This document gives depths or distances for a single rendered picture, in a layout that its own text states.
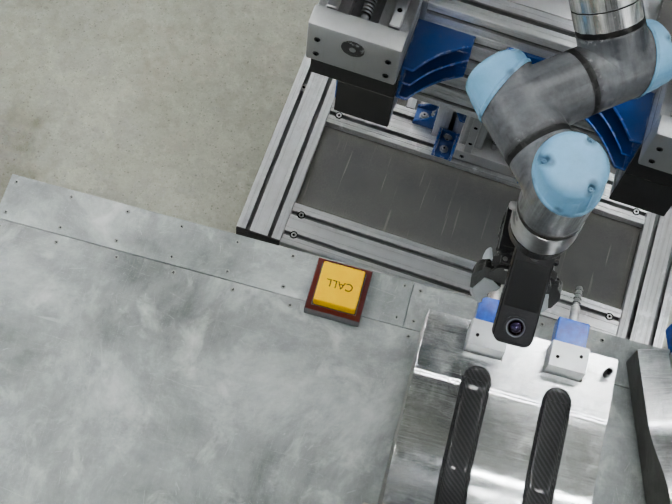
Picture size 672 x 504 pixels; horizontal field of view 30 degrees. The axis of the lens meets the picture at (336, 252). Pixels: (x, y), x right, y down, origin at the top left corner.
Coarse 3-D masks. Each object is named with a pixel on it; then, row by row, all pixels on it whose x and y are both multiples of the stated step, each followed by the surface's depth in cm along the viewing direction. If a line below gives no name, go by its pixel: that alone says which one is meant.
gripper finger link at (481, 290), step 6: (486, 252) 154; (486, 258) 153; (492, 258) 150; (480, 282) 149; (486, 282) 149; (492, 282) 148; (474, 288) 151; (480, 288) 151; (486, 288) 150; (492, 288) 150; (498, 288) 150; (474, 294) 153; (480, 294) 153; (486, 294) 152; (480, 300) 154
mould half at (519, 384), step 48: (432, 336) 166; (432, 384) 164; (528, 384) 164; (576, 384) 165; (432, 432) 161; (480, 432) 162; (528, 432) 162; (576, 432) 162; (384, 480) 163; (432, 480) 158; (480, 480) 159; (576, 480) 160
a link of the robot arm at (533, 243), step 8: (512, 208) 135; (512, 216) 136; (512, 224) 136; (520, 224) 134; (520, 232) 135; (528, 232) 133; (520, 240) 136; (528, 240) 134; (536, 240) 133; (544, 240) 133; (560, 240) 133; (568, 240) 133; (528, 248) 136; (536, 248) 135; (544, 248) 134; (552, 248) 134; (560, 248) 135
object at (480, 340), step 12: (492, 300) 167; (480, 312) 166; (492, 312) 166; (480, 324) 164; (492, 324) 164; (468, 336) 165; (480, 336) 164; (492, 336) 164; (468, 348) 165; (480, 348) 164; (492, 348) 163; (504, 348) 163
